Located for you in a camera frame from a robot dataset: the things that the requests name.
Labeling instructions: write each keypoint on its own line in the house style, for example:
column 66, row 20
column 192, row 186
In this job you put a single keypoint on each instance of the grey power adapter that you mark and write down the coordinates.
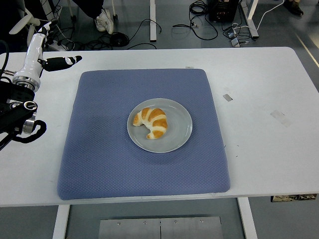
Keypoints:
column 235, row 42

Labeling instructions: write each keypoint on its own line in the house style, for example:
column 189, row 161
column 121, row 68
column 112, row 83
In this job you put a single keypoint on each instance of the white desk leg narrow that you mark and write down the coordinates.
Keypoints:
column 152, row 22

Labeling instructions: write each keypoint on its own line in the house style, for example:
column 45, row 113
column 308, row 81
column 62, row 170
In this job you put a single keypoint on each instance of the grey round plate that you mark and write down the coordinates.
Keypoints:
column 178, row 129

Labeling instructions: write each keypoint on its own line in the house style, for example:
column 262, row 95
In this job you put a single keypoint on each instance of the person's foot in dark shoe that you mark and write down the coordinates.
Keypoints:
column 294, row 6

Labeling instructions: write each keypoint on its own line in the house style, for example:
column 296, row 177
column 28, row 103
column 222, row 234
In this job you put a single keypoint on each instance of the black equipment box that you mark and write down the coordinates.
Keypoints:
column 223, row 10

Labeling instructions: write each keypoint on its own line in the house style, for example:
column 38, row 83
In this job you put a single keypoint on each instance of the blue quilted mat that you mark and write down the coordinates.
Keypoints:
column 112, row 161

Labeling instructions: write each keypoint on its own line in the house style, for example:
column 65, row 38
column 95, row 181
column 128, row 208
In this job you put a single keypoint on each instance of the person's leg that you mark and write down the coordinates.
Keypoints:
column 89, row 6

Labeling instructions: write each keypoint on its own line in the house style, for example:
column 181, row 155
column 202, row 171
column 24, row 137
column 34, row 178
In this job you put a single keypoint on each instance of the person's foot in white shoe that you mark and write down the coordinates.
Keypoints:
column 103, row 21

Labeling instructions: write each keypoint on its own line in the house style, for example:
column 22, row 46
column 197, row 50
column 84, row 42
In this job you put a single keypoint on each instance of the large clear tape piece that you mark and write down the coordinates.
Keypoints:
column 280, row 118

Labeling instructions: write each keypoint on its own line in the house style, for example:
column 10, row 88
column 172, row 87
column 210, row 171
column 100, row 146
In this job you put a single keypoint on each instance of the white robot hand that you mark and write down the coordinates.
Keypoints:
column 33, row 54

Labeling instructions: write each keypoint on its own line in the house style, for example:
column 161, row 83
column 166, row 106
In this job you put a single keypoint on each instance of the grey metal plate with screws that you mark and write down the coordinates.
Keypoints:
column 159, row 229

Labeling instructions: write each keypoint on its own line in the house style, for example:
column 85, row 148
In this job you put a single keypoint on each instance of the white power strip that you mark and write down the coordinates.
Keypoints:
column 53, row 46

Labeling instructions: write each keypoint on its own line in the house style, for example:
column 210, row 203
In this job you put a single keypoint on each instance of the white table leg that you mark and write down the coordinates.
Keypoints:
column 247, row 219
column 61, row 221

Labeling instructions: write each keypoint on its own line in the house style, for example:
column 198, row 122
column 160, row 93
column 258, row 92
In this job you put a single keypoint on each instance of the golden croissant bread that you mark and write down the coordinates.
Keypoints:
column 157, row 122

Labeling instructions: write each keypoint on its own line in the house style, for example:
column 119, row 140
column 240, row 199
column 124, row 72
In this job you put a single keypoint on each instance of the white office chair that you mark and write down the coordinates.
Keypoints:
column 23, row 22

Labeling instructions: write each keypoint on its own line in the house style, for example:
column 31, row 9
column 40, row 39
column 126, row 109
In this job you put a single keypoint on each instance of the small grey tape piece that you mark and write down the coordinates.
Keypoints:
column 227, row 97

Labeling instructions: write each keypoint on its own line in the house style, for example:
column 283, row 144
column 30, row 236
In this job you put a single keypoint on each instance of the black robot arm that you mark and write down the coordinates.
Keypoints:
column 15, row 117

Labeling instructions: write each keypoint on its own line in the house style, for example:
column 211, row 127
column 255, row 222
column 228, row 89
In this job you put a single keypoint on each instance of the white desk leg wide foot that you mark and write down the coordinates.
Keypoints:
column 251, row 20

